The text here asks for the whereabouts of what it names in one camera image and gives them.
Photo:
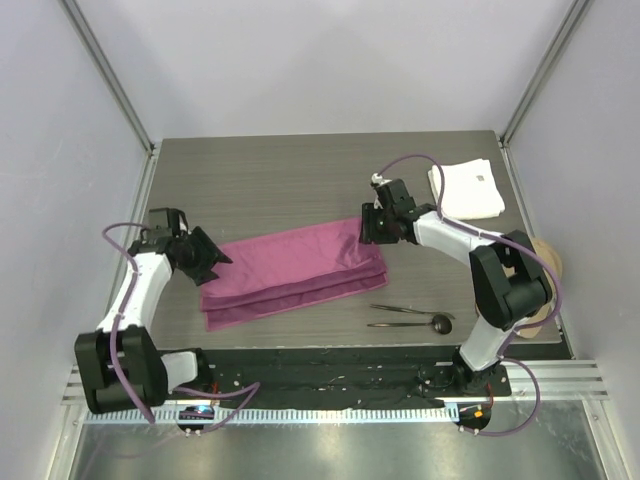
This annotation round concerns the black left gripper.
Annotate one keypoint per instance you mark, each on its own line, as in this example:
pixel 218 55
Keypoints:
pixel 202 273

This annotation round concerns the aluminium frame post left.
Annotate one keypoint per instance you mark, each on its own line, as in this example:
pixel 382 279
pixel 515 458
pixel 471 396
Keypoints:
pixel 102 64

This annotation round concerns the dark metal fork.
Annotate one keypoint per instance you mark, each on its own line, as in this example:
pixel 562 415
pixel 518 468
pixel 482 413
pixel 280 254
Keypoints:
pixel 411 311

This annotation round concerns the white folded towel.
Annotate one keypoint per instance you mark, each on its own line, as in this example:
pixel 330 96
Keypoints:
pixel 470 191

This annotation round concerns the magenta cloth napkin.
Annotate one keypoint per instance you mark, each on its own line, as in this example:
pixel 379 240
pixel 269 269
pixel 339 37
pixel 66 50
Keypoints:
pixel 289 270

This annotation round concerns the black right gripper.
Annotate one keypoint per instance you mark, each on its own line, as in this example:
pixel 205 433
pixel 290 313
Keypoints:
pixel 369 233

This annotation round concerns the slotted cable duct strip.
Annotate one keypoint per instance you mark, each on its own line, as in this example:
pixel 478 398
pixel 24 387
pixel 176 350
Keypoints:
pixel 196 413

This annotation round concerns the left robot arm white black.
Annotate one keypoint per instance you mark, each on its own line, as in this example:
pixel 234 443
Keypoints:
pixel 119 365

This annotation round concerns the aluminium frame post right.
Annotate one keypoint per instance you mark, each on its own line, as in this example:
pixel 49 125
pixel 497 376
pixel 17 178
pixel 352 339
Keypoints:
pixel 560 41

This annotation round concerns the dark metal spoon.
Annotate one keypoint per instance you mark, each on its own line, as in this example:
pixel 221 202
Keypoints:
pixel 441 324

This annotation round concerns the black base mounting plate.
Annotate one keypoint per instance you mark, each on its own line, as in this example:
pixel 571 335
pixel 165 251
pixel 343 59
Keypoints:
pixel 341 378

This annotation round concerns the aluminium front rail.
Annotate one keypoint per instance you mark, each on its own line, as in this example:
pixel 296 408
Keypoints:
pixel 557 380

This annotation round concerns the aluminium frame post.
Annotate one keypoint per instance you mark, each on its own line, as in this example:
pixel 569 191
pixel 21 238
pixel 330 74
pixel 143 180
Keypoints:
pixel 560 41
pixel 102 64

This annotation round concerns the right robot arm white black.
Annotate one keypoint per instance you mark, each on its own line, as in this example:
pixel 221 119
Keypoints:
pixel 511 283

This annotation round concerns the tan baseball cap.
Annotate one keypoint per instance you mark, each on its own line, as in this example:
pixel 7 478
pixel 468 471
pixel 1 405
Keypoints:
pixel 547 253

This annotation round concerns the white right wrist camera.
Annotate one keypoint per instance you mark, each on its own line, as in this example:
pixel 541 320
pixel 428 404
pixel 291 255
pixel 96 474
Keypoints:
pixel 377 180

